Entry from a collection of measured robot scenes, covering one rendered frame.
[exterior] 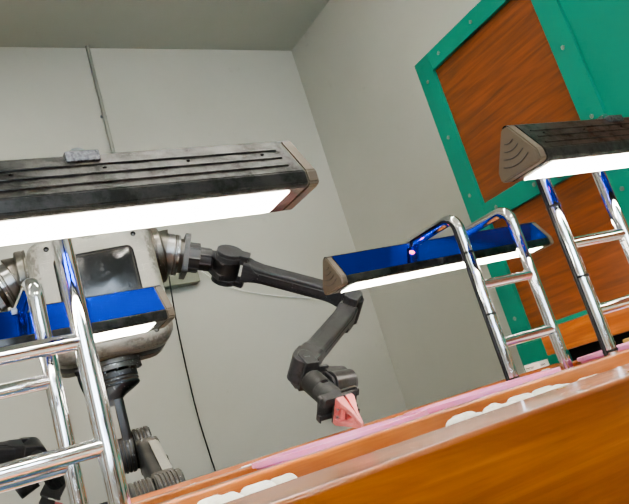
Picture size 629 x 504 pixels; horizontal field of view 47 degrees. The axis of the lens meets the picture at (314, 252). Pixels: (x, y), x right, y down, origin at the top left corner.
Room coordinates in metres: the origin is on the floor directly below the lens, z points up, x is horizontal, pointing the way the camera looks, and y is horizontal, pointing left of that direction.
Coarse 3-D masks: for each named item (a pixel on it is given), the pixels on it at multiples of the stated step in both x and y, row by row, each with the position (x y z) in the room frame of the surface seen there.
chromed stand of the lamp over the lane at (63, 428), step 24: (24, 288) 1.01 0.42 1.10; (24, 312) 1.12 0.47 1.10; (48, 336) 1.00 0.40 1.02; (48, 360) 1.00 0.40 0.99; (0, 384) 0.97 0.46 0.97; (24, 384) 0.98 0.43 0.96; (48, 384) 1.00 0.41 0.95; (72, 432) 1.01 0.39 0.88; (24, 480) 0.97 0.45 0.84; (72, 480) 1.00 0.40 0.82
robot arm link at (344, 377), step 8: (304, 352) 1.71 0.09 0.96; (304, 360) 1.69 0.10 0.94; (312, 360) 1.70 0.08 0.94; (304, 368) 1.69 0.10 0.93; (312, 368) 1.70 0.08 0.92; (320, 368) 1.72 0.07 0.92; (328, 368) 1.73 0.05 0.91; (336, 368) 1.74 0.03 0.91; (344, 368) 1.75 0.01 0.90; (336, 376) 1.69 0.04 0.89; (344, 376) 1.71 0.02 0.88; (352, 376) 1.72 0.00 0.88; (336, 384) 1.70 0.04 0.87; (344, 384) 1.70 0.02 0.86; (352, 384) 1.72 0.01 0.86
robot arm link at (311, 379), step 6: (312, 372) 1.68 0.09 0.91; (318, 372) 1.69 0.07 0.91; (324, 372) 1.72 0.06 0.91; (306, 378) 1.68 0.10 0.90; (312, 378) 1.67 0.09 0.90; (318, 378) 1.66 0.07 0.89; (324, 378) 1.67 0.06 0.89; (330, 378) 1.70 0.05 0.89; (306, 384) 1.67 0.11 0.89; (312, 384) 1.66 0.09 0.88; (306, 390) 1.68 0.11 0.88; (312, 390) 1.66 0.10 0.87; (312, 396) 1.66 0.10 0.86
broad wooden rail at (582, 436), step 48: (576, 384) 0.60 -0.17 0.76; (624, 384) 0.50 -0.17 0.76; (432, 432) 0.54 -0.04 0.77; (480, 432) 0.44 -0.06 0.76; (528, 432) 0.46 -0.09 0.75; (576, 432) 0.47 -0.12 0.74; (624, 432) 0.50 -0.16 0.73; (336, 480) 0.39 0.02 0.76; (384, 480) 0.40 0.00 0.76; (432, 480) 0.41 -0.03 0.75; (480, 480) 0.43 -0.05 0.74; (528, 480) 0.45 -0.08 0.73; (576, 480) 0.47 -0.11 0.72; (624, 480) 0.49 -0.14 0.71
